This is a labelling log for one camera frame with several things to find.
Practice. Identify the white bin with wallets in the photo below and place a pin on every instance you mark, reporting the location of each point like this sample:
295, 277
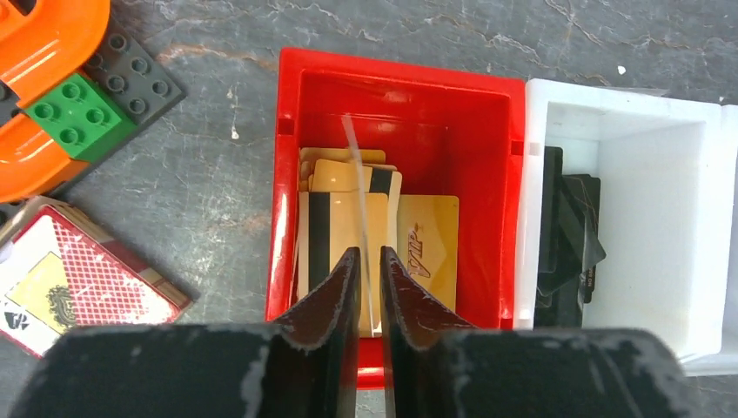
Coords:
668, 213

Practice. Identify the green toy block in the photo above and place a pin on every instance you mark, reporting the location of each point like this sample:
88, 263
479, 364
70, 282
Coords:
81, 118

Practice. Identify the orange letter-shaped toy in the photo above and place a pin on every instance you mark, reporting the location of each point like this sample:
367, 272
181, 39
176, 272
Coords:
39, 50

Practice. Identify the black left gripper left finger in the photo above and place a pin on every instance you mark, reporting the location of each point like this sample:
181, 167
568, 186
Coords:
302, 364

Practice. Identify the black wallets in bin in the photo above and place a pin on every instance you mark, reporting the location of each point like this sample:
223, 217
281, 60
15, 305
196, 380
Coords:
570, 249

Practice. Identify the dark grey brick plate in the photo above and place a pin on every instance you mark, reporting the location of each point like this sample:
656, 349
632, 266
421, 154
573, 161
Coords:
132, 75

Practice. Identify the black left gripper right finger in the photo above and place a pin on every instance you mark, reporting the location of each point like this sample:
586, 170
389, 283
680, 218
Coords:
440, 365

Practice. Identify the red bin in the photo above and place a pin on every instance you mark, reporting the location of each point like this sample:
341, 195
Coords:
436, 155

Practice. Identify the tan object in red bin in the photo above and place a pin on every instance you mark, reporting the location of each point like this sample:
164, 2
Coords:
354, 199

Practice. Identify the pink white small box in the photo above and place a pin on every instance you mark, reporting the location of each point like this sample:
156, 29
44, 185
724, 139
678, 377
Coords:
59, 270

